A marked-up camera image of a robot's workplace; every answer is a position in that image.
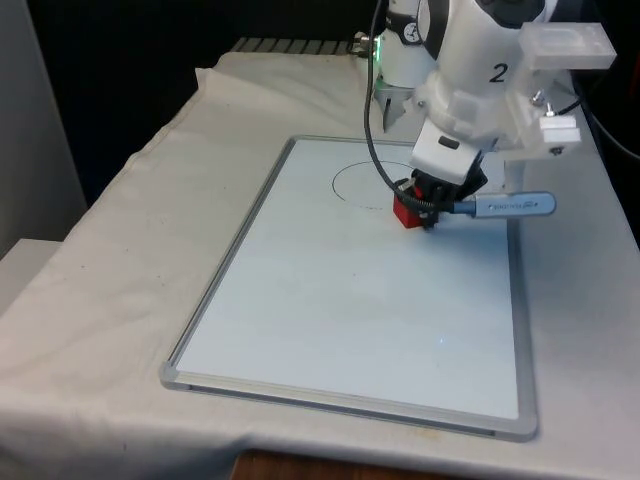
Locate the black cable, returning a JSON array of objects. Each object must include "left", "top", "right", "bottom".
[
  {"left": 573, "top": 69, "right": 640, "bottom": 157},
  {"left": 363, "top": 0, "right": 434, "bottom": 209}
]

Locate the flat whiteboard with metal frame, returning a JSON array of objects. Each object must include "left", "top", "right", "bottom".
[{"left": 159, "top": 134, "right": 539, "bottom": 444}]

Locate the red cube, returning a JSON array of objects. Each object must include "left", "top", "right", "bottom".
[{"left": 391, "top": 191, "right": 427, "bottom": 230}]

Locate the clear plastic bracket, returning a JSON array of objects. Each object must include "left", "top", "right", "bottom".
[{"left": 502, "top": 21, "right": 617, "bottom": 162}]

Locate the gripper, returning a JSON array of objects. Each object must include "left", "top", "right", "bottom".
[{"left": 409, "top": 154, "right": 489, "bottom": 234}]

